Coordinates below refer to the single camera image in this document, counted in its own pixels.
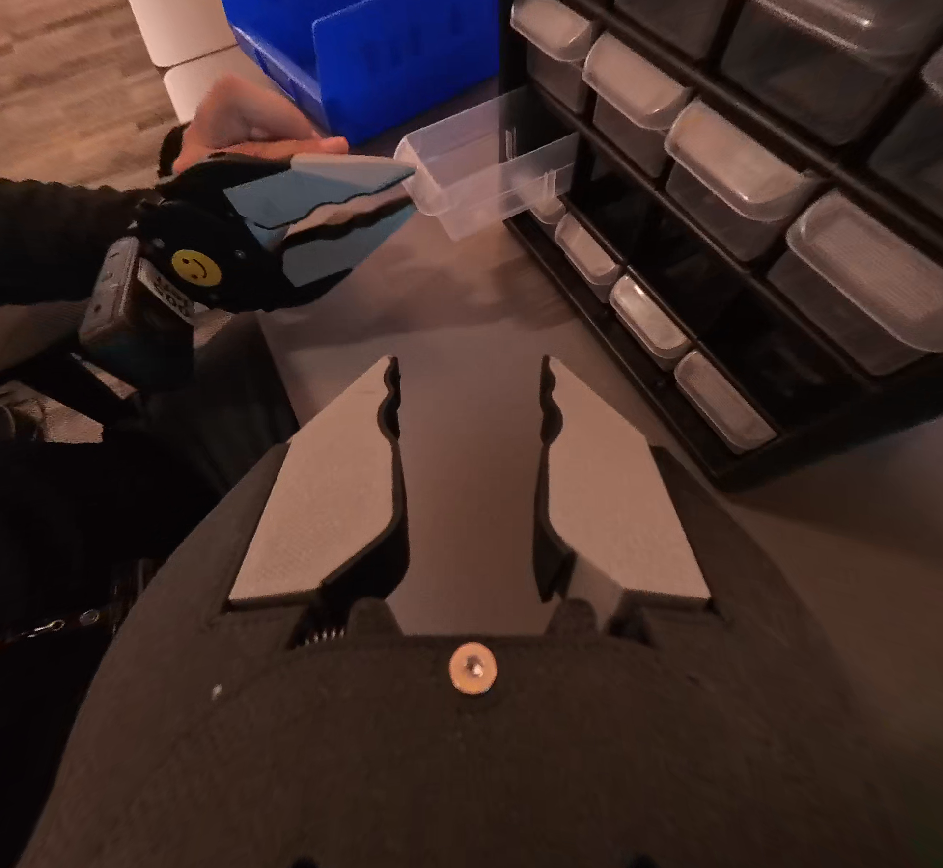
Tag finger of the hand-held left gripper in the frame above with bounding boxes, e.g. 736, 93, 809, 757
282, 198, 418, 289
223, 154, 417, 230

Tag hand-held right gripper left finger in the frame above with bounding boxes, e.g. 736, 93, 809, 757
227, 356, 411, 607

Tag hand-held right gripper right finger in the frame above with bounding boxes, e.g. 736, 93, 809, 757
532, 356, 713, 633

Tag clear plastic drawer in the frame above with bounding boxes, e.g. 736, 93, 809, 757
394, 89, 583, 243

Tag blue plastic bin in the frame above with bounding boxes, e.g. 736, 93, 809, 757
208, 0, 502, 147

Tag black drawer cabinet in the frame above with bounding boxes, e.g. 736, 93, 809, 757
497, 0, 943, 493

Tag bank of clear drawers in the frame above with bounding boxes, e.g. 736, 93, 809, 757
510, 0, 943, 453

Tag person's left forearm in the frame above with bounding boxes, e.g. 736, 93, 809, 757
0, 178, 163, 311

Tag person's left hand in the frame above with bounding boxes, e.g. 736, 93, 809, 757
175, 75, 350, 174

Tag person's dark trousers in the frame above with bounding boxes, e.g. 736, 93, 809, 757
0, 323, 296, 868

